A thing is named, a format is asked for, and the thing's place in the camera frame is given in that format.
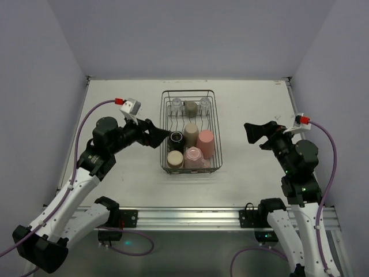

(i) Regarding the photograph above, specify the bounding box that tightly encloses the pink glass cup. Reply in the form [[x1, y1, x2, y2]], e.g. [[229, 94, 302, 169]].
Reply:
[[184, 147, 210, 169]]

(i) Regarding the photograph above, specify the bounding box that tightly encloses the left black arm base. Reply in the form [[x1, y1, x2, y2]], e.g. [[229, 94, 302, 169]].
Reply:
[[97, 209, 138, 243]]

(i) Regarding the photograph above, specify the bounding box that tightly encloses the grey-beige small mug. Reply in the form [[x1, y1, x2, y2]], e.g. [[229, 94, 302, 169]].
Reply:
[[184, 101, 198, 118]]

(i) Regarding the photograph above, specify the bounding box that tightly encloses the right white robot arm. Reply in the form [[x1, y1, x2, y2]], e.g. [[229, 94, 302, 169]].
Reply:
[[244, 114, 340, 276]]

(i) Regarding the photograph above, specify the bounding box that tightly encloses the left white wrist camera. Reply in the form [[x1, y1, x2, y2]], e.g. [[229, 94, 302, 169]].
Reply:
[[120, 98, 141, 119]]

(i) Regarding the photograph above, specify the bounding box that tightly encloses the pink tall cup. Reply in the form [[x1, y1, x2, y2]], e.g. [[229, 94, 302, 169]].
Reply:
[[196, 130, 215, 159]]

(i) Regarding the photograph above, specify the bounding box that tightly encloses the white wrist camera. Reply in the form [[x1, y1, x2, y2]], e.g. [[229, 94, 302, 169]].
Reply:
[[120, 98, 141, 119], [283, 113, 311, 135]]

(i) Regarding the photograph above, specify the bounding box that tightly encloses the wire dish rack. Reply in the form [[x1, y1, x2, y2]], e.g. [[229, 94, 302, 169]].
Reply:
[[160, 89, 223, 174]]

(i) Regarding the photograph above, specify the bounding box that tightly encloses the black mug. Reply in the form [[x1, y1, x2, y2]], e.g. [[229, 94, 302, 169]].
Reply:
[[168, 131, 185, 153]]

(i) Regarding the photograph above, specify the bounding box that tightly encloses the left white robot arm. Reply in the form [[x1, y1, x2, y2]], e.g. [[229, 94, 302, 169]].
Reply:
[[12, 117, 170, 274]]

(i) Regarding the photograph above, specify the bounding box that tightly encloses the purple cable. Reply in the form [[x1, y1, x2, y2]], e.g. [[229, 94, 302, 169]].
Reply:
[[229, 116, 337, 277], [0, 98, 155, 265]]

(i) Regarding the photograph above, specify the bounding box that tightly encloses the beige tall cup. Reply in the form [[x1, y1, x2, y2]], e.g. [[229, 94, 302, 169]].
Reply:
[[183, 123, 199, 148]]

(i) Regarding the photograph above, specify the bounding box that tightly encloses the aluminium mounting rail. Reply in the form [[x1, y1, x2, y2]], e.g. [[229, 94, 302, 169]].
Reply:
[[71, 206, 338, 231]]

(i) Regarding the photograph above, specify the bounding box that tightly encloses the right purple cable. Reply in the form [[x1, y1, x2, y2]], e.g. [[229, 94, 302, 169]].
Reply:
[[229, 116, 337, 277]]

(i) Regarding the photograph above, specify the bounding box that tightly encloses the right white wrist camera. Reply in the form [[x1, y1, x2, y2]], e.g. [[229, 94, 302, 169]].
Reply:
[[283, 113, 311, 135]]

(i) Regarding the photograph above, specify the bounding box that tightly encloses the clear glass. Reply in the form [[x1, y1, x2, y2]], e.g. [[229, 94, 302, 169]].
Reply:
[[170, 98, 183, 115], [199, 97, 211, 115]]

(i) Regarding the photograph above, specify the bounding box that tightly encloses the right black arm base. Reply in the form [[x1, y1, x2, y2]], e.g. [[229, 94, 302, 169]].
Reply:
[[239, 203, 278, 246]]

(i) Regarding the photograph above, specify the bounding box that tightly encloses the beige brown cup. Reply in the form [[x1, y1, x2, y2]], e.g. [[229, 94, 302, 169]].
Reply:
[[167, 150, 184, 169]]

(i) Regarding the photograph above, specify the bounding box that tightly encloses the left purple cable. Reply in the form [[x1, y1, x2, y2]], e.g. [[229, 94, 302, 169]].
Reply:
[[0, 98, 155, 265]]

